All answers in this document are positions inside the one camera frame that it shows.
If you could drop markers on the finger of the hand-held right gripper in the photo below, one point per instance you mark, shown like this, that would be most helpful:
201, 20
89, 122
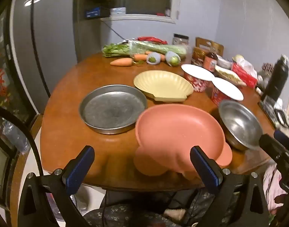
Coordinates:
285, 138
274, 150

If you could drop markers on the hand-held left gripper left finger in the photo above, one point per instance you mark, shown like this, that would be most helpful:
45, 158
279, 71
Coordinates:
78, 170

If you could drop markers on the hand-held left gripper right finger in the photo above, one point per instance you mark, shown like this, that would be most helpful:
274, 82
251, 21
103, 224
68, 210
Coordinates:
203, 167

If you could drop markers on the steel bowl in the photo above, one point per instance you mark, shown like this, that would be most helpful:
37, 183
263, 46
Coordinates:
239, 125

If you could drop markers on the pink plate with ears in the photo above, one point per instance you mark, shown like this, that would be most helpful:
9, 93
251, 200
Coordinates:
177, 132

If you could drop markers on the round metal pan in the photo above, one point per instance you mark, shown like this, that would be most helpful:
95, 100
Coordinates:
111, 108

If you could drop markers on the white bowl with red pattern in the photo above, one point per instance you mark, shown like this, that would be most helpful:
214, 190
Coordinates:
227, 87
196, 72

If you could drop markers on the yellow shell-shaped plate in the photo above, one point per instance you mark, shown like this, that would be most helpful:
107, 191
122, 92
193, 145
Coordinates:
161, 84

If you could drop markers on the pink garment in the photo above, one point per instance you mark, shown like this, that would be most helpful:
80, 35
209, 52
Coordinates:
273, 184

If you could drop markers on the phone in case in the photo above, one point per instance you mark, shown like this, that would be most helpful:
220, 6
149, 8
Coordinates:
267, 111

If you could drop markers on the black water bottle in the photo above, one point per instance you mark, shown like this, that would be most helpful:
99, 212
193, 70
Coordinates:
275, 80

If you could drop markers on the dark floral pants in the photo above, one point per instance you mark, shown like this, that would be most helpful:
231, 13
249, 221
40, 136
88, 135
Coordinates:
135, 215

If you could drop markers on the red tissue box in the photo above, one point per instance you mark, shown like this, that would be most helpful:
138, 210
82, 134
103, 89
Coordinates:
245, 76

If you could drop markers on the white ceramic bowl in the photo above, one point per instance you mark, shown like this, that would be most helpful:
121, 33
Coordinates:
224, 63

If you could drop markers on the sauce bottle with orange label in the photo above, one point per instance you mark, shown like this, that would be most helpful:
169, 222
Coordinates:
210, 62

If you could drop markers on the dark sauce jar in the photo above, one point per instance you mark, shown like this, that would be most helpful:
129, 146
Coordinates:
198, 56

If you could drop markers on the green fruit in foam net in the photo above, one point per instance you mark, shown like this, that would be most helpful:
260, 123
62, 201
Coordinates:
153, 59
174, 60

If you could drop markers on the carrot with green top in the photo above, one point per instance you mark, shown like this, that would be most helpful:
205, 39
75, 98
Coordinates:
122, 62

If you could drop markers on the wooden chair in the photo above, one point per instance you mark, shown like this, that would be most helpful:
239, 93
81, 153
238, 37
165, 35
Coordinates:
209, 43

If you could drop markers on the glass door with red decals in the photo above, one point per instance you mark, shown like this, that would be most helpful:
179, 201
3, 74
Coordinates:
2, 75

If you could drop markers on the orange carrot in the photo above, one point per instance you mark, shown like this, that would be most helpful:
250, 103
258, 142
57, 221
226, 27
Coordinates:
139, 57
148, 52

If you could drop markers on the glass jar with black lid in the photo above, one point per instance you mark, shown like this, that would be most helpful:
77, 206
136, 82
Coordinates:
180, 39

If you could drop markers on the celery bunch in plastic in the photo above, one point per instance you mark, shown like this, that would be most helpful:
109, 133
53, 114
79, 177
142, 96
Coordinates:
153, 47

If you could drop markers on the grey refrigerator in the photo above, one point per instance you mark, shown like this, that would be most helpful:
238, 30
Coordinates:
52, 40

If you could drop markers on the red snack bag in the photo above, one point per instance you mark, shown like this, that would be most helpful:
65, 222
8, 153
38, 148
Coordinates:
150, 39

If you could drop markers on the blue box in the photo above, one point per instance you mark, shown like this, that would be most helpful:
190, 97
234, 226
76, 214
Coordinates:
96, 13

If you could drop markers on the small white box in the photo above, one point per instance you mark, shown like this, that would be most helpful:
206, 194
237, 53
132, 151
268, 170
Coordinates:
118, 10

